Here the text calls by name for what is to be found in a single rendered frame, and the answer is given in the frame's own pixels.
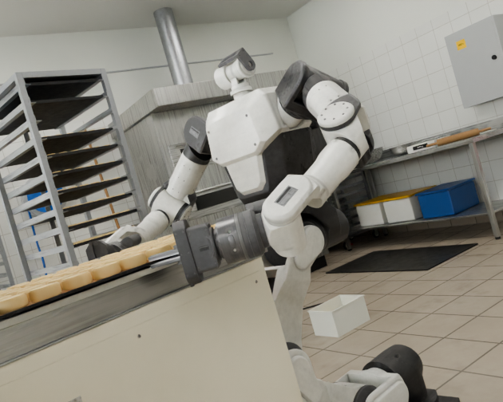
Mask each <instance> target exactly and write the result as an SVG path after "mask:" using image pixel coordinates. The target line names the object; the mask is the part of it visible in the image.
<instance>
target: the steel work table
mask: <svg viewBox="0 0 503 402"><path fill-rule="evenodd" d="M488 127H491V129H490V130H492V129H495V128H496V129H497V130H494V131H491V132H487V133H484V134H481V135H479V136H474V137H470V138H468V139H464V140H459V141H456V142H453V143H450V144H445V145H442V146H437V147H435V148H430V149H426V150H423V151H420V152H415V153H411V154H405V155H403V156H395V155H394V154H392V153H391V152H390V149H387V150H384V151H382V156H381V158H380V159H379V160H377V161H376V162H375V163H373V164H368V165H365V167H364V168H363V169H355V170H353V171H352V172H351V174H352V173H355V172H359V171H365V170H366V175H367V178H368V181H369V184H370V189H371V192H372V195H373V198H376V197H378V195H377V192H376V189H375V186H374V181H373V178H372V175H371V172H370V169H371V168H377V167H381V166H384V165H387V164H393V163H396V162H399V161H403V160H408V159H412V158H415V157H419V156H424V155H428V154H431V153H435V152H440V151H443V150H446V149H450V148H456V147H459V146H462V145H466V144H468V145H469V149H470V152H471V155H472V158H473V163H474V167H475V170H476V173H477V177H478V181H479V184H480V187H481V192H482V195H483V199H484V201H485V202H482V203H479V204H478V205H476V206H474V207H471V208H469V209H467V210H465V211H462V212H460V213H458V214H456V215H449V216H443V217H437V218H431V219H424V218H423V217H421V218H420V219H416V220H413V221H406V222H400V223H386V224H382V225H376V226H368V227H362V226H361V225H360V226H357V227H354V228H352V229H350V231H349V232H353V231H365V230H372V229H378V228H382V232H383V234H384V236H386V235H388V231H387V229H386V228H387V227H398V226H405V225H411V224H418V223H431V222H437V221H444V220H451V219H463V218H470V217H477V216H483V215H488V216H489V221H490V224H491V227H492V230H493V235H494V238H495V239H501V233H500V231H499V227H498V224H497V219H496V216H495V213H496V212H498V211H500V210H502V209H503V199H499V200H493V201H491V198H490V195H489V190H488V187H487V184H486V181H485V176H484V172H483V170H482V166H481V161H480V158H479V155H478V152H477V147H476V144H475V142H477V141H479V140H484V139H487V138H490V137H492V136H496V135H499V134H502V133H503V116H502V117H499V118H496V119H493V120H488V121H485V122H482V123H479V124H474V125H471V126H468V127H465V128H460V129H457V130H454V131H451V132H446V133H443V134H440V135H437V136H442V135H445V134H448V135H446V136H452V135H455V134H458V133H461V132H466V131H469V130H472V129H475V128H478V130H481V129H483V128H488ZM437 136H432V137H429V138H426V139H423V140H428V139H431V138H434V137H437ZM423 140H418V141H415V143H417V142H420V141H423ZM332 198H333V200H334V204H335V208H337V209H339V210H340V211H341V208H340V205H339V200H338V197H337V194H336V191H335V190H334V191H333V193H332ZM345 243H346V245H347V249H348V251H351V250H352V247H351V242H350V239H349V236H347V238H346V239H345Z"/></svg>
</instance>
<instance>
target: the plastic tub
mask: <svg viewBox="0 0 503 402"><path fill-rule="evenodd" d="M363 296H365V295H364V294H340V295H338V296H336V297H334V298H332V299H330V300H328V301H325V302H324V303H323V304H321V305H318V306H316V307H315V308H313V309H310V310H308V312H309V315H310V318H311V323H312V326H313V329H314V332H315V336H324V337H341V336H342V335H344V334H346V333H348V332H350V331H351V330H352V329H355V328H356V327H358V326H360V325H361V324H363V323H365V322H367V321H369V320H370V316H369V314H368V310H367V307H366V303H365V299H364V297H363Z"/></svg>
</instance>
